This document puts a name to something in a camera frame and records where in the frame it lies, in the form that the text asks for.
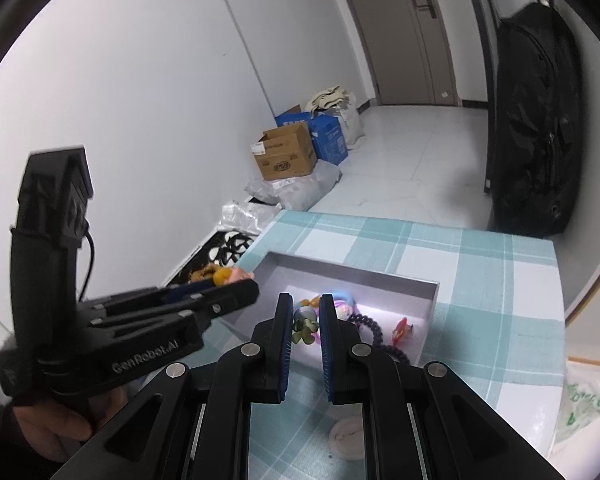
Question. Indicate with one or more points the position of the black folded metal frame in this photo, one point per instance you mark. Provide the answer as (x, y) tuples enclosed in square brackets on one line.
[(488, 19)]

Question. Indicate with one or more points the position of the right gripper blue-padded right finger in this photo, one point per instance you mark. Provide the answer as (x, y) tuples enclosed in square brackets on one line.
[(420, 422)]

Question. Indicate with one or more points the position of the tan suede boot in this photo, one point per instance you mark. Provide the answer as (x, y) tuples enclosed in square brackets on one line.
[(203, 274)]

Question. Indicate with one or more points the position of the grey open gift box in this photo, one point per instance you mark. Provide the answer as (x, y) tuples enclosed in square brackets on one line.
[(385, 298)]

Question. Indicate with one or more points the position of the grey door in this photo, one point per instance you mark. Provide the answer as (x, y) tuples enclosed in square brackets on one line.
[(407, 51)]

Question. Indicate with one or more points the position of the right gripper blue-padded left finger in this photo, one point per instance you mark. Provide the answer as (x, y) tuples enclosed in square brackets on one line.
[(193, 423)]

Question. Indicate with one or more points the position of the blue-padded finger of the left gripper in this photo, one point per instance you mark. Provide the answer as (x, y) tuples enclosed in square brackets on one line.
[(180, 289), (215, 299)]

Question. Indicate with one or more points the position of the silver plastic parcel bag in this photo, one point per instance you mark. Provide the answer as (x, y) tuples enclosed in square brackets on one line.
[(246, 217)]

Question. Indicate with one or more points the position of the teal plaid tablecloth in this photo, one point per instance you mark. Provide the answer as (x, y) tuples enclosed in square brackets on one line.
[(498, 323)]

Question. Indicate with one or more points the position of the grey plastic parcel bag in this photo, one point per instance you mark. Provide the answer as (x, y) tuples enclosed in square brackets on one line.
[(297, 193)]

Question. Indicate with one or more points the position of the brown cardboard box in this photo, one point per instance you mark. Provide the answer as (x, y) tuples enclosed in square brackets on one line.
[(285, 152)]

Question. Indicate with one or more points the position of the white green plastic bag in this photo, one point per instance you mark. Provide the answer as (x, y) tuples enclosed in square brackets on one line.
[(580, 404)]

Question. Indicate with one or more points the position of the green flower hair clip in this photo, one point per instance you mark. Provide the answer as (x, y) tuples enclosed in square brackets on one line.
[(304, 330)]

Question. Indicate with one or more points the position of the beige tote bag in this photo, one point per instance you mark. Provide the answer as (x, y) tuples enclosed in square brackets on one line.
[(340, 103)]

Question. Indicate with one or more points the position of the blue cardboard box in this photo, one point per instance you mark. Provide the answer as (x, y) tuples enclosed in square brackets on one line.
[(326, 133)]

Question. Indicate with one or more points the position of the black backpack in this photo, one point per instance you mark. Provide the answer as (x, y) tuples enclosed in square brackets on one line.
[(538, 144)]

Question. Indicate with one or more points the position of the person's left hand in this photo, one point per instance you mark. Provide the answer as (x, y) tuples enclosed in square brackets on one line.
[(48, 426)]

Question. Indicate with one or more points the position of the red cartoon charm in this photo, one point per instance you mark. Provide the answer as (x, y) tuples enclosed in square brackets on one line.
[(403, 329)]

